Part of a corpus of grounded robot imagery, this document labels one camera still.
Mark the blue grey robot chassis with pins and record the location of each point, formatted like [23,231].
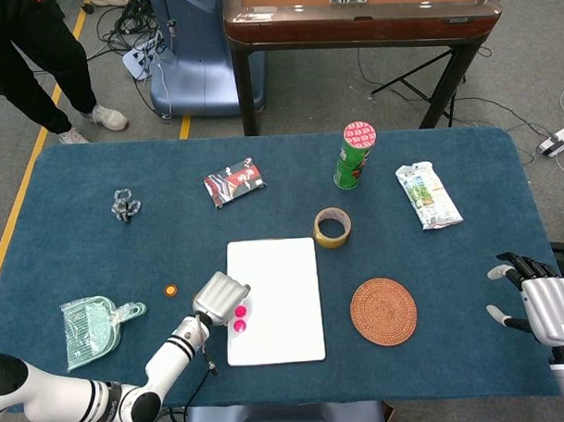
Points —
[289,419]

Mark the white power strip with plugs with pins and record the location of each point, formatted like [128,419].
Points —
[135,63]

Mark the pink button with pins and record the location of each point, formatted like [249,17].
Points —
[240,310]
[240,326]

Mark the white power strip black plug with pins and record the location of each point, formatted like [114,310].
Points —
[560,141]

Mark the green chip can red lid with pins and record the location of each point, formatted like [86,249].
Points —
[352,164]

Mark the white rectangular board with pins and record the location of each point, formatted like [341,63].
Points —
[285,303]

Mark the person in black trousers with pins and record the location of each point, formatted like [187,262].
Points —
[27,67]

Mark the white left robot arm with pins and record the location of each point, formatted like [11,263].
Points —
[166,358]

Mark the green dustpan set in bag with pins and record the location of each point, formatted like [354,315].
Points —
[89,329]

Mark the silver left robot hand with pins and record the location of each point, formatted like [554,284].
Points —
[218,299]

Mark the brown mahjong table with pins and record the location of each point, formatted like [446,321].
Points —
[350,30]

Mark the red black snack packet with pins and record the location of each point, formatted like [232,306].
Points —
[234,182]

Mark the orange button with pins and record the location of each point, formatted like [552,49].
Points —
[170,290]

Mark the white green snack bag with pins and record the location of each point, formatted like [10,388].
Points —
[425,197]

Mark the blue table cloth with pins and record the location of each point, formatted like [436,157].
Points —
[172,238]

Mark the brown packing tape roll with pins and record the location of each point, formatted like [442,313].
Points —
[331,243]

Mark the round woven rattan coaster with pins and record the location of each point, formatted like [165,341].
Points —
[384,311]

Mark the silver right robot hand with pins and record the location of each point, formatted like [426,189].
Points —
[556,310]

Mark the blue robot base column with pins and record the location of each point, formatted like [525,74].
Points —
[198,75]

